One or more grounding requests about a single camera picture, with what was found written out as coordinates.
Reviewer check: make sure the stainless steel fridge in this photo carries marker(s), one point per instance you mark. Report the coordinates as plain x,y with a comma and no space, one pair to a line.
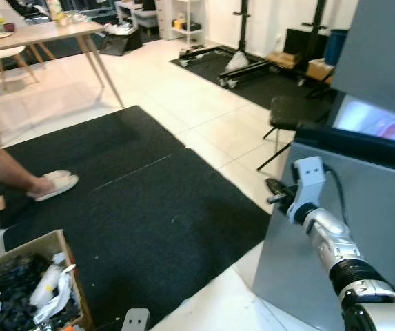
376,221

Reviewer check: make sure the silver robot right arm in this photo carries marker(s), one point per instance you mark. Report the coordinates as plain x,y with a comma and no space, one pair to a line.
335,241

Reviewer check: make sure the black folding stool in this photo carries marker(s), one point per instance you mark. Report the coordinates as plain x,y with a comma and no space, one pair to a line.
294,110

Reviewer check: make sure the small cardboard box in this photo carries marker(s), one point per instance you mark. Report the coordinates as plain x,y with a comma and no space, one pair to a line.
283,61

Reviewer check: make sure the white sack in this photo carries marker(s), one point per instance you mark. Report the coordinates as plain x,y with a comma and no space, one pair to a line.
237,62

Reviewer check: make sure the blue barrel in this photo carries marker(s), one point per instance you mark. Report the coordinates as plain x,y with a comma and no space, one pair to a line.
335,48

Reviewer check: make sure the black wheeled metal stand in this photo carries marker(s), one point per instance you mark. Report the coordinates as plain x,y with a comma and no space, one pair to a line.
243,27

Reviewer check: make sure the white shelf unit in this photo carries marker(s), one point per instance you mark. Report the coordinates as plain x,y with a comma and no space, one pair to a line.
197,21

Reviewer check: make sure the black open floor bag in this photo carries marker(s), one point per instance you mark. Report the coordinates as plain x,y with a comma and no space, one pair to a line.
121,45

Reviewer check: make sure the beige slipper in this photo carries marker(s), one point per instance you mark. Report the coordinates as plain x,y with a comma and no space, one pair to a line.
56,185

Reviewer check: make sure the white plastic bottle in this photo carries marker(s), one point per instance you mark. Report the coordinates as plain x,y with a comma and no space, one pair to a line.
45,286

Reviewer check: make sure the open cardboard box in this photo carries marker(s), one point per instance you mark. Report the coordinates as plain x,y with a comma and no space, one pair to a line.
28,241

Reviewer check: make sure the yellow carton box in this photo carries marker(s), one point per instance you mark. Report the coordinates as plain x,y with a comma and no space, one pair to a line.
54,10

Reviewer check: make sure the wooden dining table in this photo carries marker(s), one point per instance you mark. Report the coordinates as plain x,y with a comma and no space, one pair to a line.
38,31

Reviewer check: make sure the white plastic chair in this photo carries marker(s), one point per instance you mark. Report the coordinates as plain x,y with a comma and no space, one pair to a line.
4,52

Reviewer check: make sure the plate with mixed food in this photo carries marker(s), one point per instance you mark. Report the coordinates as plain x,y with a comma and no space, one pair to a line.
1,34

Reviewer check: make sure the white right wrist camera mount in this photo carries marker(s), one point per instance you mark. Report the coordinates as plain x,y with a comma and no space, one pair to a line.
309,172

